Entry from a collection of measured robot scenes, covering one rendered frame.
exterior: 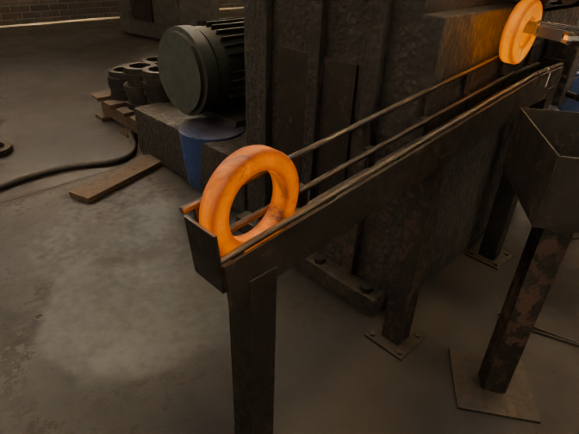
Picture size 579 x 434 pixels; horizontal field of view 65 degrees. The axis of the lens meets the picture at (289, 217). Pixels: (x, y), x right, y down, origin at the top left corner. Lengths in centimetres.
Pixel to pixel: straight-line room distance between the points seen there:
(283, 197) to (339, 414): 67
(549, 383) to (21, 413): 136
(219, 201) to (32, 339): 101
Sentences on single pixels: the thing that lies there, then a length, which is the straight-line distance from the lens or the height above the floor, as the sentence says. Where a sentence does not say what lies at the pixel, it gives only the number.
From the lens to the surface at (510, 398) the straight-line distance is 140.
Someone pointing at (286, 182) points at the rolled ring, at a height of 68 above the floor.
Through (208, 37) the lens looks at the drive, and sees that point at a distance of 209.
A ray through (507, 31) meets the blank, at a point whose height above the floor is 83.
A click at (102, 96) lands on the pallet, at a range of 311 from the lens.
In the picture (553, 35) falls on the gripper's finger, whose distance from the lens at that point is 130.
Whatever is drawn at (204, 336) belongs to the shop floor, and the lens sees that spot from 141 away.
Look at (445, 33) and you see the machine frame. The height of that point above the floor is 84.
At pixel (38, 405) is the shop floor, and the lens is 137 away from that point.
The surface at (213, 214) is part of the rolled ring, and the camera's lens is 64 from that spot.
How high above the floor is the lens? 101
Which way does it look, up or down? 31 degrees down
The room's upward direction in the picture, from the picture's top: 2 degrees clockwise
